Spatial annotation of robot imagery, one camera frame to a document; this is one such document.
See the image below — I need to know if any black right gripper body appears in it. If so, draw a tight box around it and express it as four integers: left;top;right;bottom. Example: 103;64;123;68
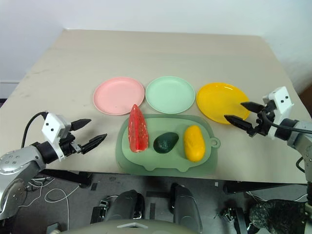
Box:
246;101;276;138

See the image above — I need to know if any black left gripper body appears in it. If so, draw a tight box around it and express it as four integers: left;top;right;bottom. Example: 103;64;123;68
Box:
58;128;83;157

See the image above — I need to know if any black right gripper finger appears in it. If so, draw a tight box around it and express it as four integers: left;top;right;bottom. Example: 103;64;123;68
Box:
240;101;264;114
224;115;256;134

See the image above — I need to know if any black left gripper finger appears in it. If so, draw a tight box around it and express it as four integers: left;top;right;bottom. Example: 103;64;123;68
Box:
70;118;92;134
78;133;108;155

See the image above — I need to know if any yellow plate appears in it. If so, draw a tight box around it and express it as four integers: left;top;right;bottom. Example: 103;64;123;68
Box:
196;82;251;125

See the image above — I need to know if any pink plate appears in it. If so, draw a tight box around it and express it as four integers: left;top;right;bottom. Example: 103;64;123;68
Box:
93;77;145;116

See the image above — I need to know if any light green plate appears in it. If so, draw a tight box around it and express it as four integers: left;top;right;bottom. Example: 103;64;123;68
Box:
145;75;196;115

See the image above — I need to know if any red strawberry toy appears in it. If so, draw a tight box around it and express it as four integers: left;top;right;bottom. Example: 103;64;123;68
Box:
128;104;150;153

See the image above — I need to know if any yellow mango toy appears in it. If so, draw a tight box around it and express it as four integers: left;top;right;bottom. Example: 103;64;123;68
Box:
183;125;206;163

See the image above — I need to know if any dark rounded left robot leg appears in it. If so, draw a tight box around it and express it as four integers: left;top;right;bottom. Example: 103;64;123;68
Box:
90;189;146;226

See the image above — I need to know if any dark rounded robot leg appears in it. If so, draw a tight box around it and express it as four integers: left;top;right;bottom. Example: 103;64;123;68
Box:
90;189;146;226
169;182;203;234

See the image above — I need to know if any dark green avocado toy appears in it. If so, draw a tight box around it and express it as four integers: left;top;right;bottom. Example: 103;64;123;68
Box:
153;132;179;154

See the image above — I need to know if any green silicone tray mat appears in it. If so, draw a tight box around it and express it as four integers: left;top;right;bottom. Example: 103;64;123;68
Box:
116;113;221;175

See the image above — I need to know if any grey robot torso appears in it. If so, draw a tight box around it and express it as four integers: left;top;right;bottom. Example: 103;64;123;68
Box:
58;219;195;234

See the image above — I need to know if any dark speckled rounded object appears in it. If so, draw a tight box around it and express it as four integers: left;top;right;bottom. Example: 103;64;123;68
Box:
249;199;307;234

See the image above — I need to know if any dark rounded right robot leg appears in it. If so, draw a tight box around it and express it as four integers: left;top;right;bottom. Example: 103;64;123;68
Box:
169;182;203;234

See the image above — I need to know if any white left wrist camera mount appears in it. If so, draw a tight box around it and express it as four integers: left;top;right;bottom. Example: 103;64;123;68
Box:
41;113;72;162

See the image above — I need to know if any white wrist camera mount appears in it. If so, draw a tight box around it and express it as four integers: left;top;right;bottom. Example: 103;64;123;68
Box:
262;86;295;140
41;113;72;162

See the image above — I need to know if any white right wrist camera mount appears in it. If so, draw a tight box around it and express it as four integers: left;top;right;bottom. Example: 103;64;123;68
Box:
262;86;295;140

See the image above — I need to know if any black table frame bar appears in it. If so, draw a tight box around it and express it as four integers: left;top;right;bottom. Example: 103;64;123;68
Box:
223;180;308;195
39;169;93;188

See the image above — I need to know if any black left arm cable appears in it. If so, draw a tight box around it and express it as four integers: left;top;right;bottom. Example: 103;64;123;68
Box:
20;111;49;149

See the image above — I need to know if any white floor cable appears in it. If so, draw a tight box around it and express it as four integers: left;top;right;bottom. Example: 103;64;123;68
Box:
19;176;81;231

